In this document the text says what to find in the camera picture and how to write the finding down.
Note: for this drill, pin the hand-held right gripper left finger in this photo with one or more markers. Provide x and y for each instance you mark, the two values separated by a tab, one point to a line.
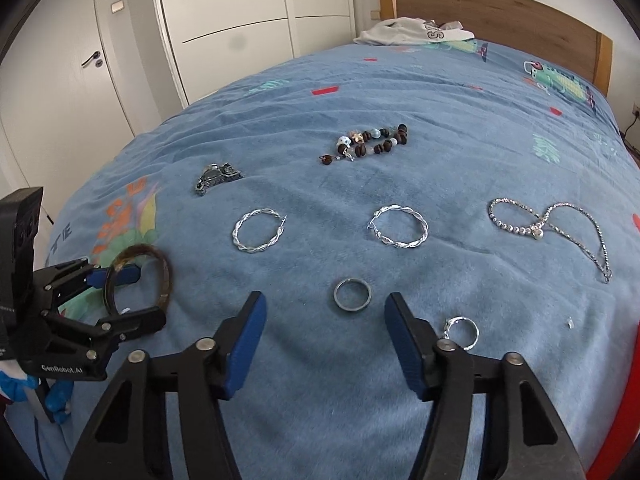
245	345

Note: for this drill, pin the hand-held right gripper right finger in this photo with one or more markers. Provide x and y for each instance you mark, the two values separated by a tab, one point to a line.
405	345

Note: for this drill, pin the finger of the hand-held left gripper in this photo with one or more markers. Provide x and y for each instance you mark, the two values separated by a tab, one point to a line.
145	319
125	276

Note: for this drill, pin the brown amber bangle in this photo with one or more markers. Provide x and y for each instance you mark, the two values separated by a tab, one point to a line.
165	280

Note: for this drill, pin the twisted silver hoop earring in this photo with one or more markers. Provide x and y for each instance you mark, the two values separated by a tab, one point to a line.
400	245
252	250

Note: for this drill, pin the person's left hand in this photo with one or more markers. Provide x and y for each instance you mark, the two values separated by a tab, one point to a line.
59	400

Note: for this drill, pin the blue printed blanket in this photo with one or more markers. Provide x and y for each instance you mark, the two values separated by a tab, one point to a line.
300	195

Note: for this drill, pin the white door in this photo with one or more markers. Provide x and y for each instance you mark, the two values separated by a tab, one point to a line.
75	110

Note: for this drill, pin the white wardrobe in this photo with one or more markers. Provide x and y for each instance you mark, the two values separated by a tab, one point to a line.
240	10

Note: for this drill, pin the white garment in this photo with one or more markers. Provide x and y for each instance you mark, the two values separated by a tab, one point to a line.
390	35

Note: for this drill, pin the wooden headboard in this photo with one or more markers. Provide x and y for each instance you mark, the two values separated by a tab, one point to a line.
500	10

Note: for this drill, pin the white wall switch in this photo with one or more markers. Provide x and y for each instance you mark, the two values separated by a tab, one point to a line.
117	7

